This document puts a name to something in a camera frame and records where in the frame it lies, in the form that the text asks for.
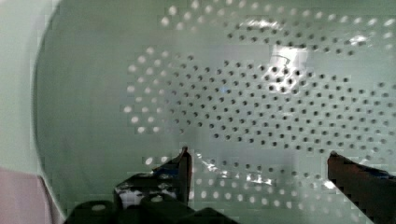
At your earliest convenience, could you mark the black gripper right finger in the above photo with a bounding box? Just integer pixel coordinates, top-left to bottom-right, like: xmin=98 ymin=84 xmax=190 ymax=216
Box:
xmin=327 ymin=151 xmax=396 ymax=224

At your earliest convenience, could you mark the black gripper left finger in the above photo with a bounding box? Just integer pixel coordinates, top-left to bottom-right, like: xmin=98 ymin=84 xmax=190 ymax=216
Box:
xmin=64 ymin=147 xmax=239 ymax=224

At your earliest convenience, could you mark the green oval plastic strainer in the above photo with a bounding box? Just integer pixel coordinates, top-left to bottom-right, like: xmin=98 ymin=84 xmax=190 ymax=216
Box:
xmin=35 ymin=0 xmax=395 ymax=224

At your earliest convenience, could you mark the lilac round plate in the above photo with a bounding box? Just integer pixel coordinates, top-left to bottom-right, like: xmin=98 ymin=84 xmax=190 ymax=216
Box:
xmin=0 ymin=168 xmax=64 ymax=224

